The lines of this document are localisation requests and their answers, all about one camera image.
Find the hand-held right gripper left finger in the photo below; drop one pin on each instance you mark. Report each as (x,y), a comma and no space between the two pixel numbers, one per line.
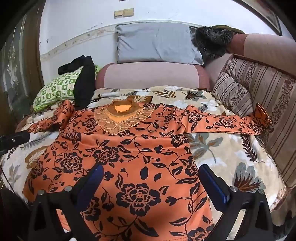
(96,177)

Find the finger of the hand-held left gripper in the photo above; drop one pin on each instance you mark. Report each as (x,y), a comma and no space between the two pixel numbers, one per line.
(16,139)

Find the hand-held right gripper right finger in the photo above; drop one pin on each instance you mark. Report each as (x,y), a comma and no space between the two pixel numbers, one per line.
(214,184)

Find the orange floral shirt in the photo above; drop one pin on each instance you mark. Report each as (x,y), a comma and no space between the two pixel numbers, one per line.
(138,162)

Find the beige leaf print blanket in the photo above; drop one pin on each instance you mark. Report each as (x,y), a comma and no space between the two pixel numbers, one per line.
(219,148)

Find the green patterned pillow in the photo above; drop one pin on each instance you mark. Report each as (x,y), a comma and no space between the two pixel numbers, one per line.
(55,88)

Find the wooden glass door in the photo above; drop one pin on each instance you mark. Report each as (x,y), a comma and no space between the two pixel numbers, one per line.
(16,69)

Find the black cloth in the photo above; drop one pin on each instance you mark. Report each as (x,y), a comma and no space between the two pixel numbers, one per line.
(85,81)

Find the striped brown cushion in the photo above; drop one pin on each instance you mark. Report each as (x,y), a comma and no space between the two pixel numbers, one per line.
(232,95)

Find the striped sofa backrest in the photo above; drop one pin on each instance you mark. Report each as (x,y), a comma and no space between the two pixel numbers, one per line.
(275,92)

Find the dark furry cloth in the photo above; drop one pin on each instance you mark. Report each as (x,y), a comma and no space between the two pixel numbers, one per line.
(211,41)

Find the grey pillow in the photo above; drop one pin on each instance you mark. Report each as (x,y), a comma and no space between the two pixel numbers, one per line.
(157,42)

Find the olive green cloth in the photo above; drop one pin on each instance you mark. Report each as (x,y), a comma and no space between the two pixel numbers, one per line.
(233,29)

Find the beige wall switch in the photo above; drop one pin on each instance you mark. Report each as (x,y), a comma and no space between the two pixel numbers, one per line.
(128,12)
(119,14)

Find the framed wall picture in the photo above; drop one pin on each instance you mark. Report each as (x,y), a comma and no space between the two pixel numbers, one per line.
(266,14)

